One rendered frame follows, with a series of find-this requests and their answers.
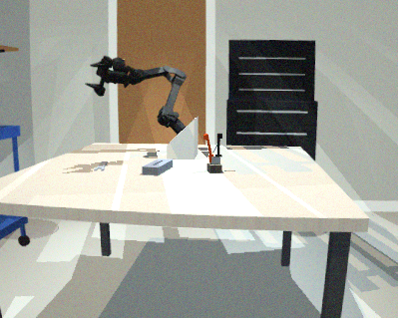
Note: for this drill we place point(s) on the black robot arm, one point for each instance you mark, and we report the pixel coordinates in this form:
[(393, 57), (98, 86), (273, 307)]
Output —
[(166, 117)]

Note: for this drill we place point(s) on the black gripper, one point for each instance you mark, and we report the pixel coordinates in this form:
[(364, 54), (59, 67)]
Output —
[(107, 76)]

